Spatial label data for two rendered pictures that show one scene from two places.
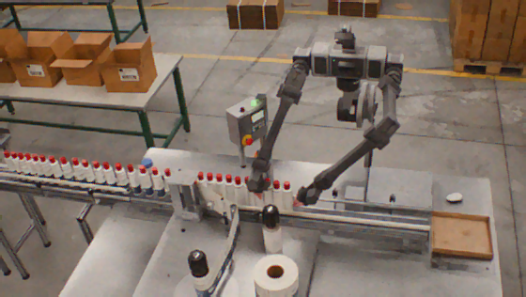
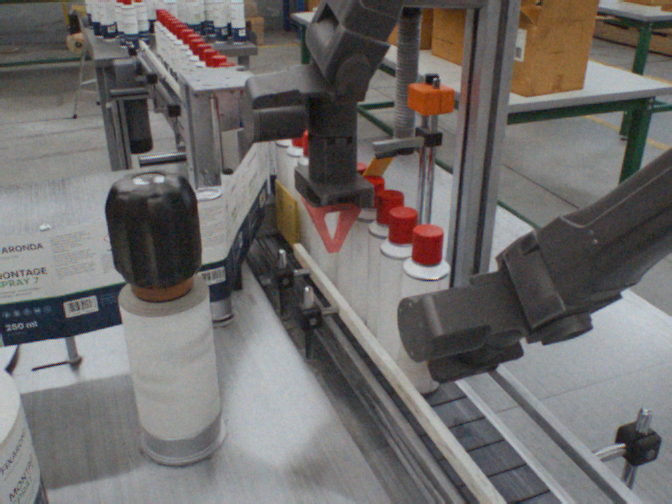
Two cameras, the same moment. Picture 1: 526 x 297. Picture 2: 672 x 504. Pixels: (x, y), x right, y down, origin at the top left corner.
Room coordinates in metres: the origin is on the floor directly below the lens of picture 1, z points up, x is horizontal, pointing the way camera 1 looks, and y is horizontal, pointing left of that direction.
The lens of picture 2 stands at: (1.46, -0.57, 1.40)
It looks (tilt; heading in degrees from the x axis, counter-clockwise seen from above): 28 degrees down; 50
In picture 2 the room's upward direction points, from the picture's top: straight up
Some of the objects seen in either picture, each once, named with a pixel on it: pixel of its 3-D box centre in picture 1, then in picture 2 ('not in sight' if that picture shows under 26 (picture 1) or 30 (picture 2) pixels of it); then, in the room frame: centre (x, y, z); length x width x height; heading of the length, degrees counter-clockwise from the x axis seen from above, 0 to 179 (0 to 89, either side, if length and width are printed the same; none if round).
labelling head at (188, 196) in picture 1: (187, 194); (230, 155); (2.03, 0.38, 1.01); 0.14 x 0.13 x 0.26; 72
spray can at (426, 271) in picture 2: (287, 196); (423, 311); (1.95, -0.14, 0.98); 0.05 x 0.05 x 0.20
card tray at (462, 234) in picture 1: (461, 233); not in sight; (1.67, -1.00, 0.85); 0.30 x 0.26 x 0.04; 72
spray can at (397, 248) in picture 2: (277, 196); (399, 289); (1.97, -0.09, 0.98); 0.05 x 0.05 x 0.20
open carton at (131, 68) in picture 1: (128, 62); (533, 31); (3.66, 0.92, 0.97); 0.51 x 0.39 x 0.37; 166
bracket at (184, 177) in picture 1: (182, 177); (220, 78); (2.02, 0.38, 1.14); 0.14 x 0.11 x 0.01; 72
